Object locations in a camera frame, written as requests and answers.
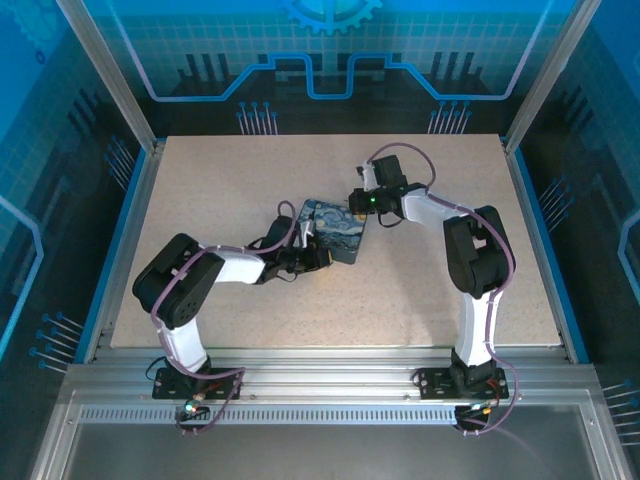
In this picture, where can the starry night painted tin box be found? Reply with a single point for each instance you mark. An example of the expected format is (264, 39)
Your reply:
(340, 230)

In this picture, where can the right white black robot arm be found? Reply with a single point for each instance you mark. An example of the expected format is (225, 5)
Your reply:
(475, 330)

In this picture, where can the wide aluminium mounting rail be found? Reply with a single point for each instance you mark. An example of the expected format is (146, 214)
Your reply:
(325, 372)

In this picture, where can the aluminium side rail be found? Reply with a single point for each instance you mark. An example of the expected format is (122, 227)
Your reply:
(526, 200)
(141, 200)

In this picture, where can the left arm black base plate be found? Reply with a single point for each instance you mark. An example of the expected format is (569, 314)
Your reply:
(225, 387)

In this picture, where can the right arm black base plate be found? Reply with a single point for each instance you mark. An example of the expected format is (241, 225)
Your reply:
(432, 385)

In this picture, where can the aluminium frame post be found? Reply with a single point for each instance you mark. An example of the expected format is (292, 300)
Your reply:
(114, 75)
(547, 75)

